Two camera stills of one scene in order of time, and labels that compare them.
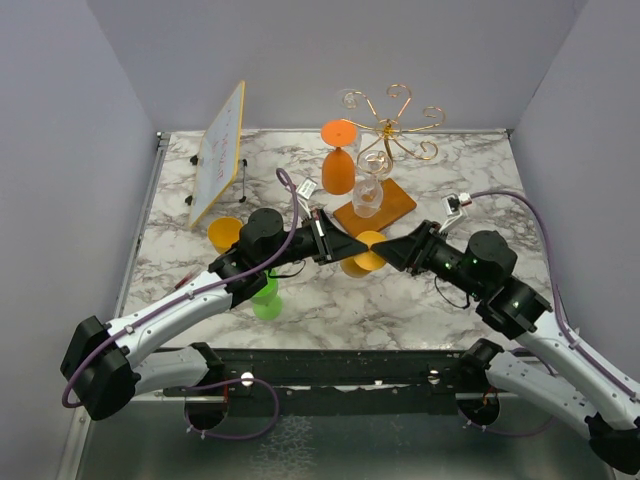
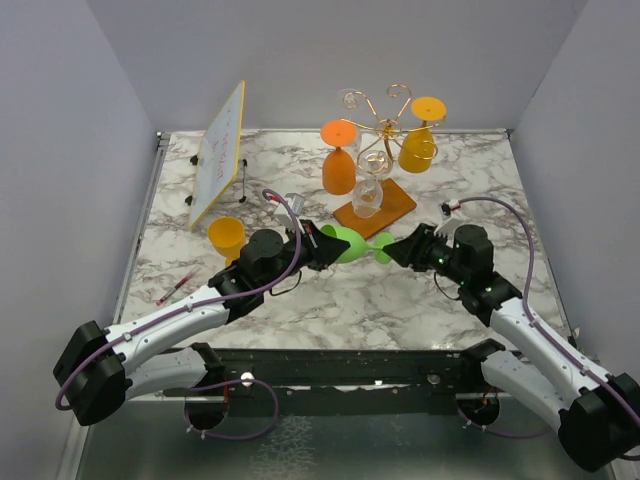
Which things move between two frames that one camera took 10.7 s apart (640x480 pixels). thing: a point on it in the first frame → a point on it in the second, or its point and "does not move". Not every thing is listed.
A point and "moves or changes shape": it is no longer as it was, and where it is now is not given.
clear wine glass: [367, 194] does not move
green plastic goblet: [266, 302] moves or changes shape
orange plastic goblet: [338, 172] does not move
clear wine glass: [349, 99] does not move
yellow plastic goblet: [362, 264] → [417, 148]
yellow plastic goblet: [223, 231] does not move
